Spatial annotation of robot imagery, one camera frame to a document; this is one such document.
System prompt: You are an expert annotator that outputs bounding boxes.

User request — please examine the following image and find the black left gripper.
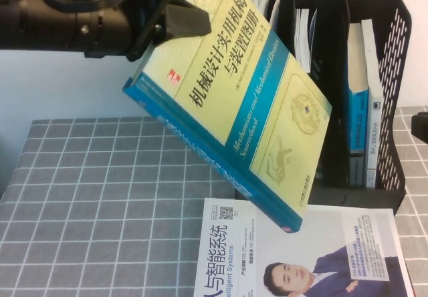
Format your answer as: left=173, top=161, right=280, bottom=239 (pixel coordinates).
left=124, top=0, right=212, bottom=63

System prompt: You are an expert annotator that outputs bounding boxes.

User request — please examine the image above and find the yellow mechanical design book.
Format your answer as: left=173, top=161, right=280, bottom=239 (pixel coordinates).
left=122, top=0, right=333, bottom=234

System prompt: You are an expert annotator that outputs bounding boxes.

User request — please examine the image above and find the white spine thin book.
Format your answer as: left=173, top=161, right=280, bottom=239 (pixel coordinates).
left=360, top=19, right=385, bottom=189

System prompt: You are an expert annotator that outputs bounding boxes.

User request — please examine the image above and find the blue spine book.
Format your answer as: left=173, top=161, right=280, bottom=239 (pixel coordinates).
left=346, top=22, right=372, bottom=188

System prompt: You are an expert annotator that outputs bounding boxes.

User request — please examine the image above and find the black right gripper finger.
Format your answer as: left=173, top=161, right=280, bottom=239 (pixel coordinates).
left=411, top=110, right=428, bottom=144

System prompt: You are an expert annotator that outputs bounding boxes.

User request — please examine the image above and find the grey white-checked tablecloth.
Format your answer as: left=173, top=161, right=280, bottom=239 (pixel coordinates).
left=0, top=106, right=428, bottom=297

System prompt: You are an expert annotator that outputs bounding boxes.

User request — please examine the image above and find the black perforated book stand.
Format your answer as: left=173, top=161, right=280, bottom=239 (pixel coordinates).
left=233, top=0, right=412, bottom=217

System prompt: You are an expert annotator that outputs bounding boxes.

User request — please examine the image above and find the magazine with man cover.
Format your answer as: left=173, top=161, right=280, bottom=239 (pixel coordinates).
left=193, top=197, right=415, bottom=297

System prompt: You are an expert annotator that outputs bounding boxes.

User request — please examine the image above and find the black spine robotics book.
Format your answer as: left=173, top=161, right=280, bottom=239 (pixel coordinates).
left=294, top=8, right=318, bottom=77

